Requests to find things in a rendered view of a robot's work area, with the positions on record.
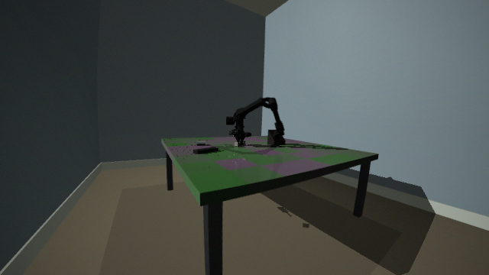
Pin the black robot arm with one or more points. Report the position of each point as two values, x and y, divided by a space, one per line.
240 114

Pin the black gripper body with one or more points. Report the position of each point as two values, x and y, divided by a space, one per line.
246 134

